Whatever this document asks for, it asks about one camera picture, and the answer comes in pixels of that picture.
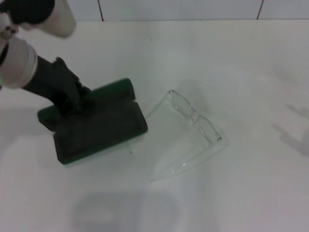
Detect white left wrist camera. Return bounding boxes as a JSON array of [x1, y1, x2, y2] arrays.
[[0, 0, 77, 39]]

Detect green glasses case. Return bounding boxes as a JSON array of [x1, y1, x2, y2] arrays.
[[37, 77, 149, 168]]

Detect clear plastic glasses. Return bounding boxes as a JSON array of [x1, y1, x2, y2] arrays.
[[127, 88, 228, 184]]

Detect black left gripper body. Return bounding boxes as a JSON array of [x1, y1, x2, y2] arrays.
[[23, 56, 84, 116]]

